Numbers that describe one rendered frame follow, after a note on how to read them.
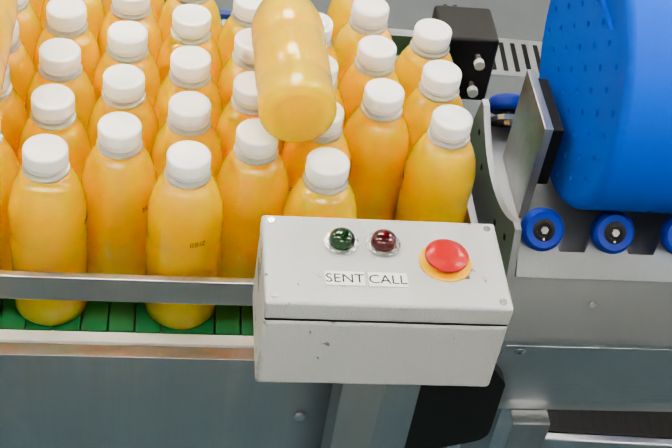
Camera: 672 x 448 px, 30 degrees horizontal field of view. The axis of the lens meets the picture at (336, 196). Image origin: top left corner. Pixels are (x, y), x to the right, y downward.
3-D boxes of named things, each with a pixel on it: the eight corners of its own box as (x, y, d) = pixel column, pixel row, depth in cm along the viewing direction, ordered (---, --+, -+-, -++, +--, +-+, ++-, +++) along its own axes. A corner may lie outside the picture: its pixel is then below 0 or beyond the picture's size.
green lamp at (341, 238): (355, 253, 103) (357, 243, 102) (328, 252, 102) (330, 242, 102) (353, 234, 104) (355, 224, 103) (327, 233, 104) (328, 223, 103)
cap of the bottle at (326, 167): (311, 192, 111) (313, 177, 109) (299, 163, 113) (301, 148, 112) (353, 187, 112) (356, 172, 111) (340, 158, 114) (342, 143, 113)
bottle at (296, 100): (336, 81, 108) (317, -33, 121) (256, 87, 108) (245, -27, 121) (338, 142, 113) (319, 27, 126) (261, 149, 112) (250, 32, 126)
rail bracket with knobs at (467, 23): (485, 120, 151) (503, 50, 144) (426, 117, 150) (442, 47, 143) (472, 70, 158) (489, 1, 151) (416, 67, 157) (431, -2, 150)
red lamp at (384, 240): (397, 254, 103) (399, 244, 102) (371, 254, 103) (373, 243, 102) (394, 236, 105) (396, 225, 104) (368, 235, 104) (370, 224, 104)
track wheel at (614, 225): (638, 212, 128) (631, 210, 130) (596, 210, 128) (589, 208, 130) (635, 255, 129) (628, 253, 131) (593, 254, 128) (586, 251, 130)
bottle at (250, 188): (243, 317, 123) (258, 180, 111) (193, 279, 126) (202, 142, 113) (290, 282, 127) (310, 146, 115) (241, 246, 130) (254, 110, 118)
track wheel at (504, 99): (532, 108, 141) (532, 91, 141) (493, 106, 140) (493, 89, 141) (521, 117, 145) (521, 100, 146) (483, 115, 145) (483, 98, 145)
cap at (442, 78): (460, 99, 123) (463, 84, 122) (421, 95, 123) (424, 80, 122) (457, 75, 126) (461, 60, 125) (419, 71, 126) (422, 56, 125)
